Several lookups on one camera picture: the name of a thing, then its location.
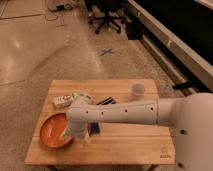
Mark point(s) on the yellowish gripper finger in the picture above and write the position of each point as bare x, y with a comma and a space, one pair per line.
64, 134
86, 139

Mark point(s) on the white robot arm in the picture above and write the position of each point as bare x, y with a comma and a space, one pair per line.
191, 116

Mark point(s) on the orange ceramic bowl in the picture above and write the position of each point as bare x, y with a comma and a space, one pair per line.
51, 130

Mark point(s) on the blue cloth piece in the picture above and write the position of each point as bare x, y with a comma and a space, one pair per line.
94, 128

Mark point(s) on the black rectangular case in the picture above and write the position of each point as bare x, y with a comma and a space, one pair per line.
109, 100

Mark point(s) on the wooden table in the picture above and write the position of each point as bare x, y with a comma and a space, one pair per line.
116, 144

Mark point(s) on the translucent plastic cup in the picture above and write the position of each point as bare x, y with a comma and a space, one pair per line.
137, 92

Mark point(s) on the blue tape cross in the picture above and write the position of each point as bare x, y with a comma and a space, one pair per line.
106, 51

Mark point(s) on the black box on floor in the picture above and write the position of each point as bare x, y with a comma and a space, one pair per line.
134, 30

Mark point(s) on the black office chair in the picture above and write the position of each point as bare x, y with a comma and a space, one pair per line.
106, 7

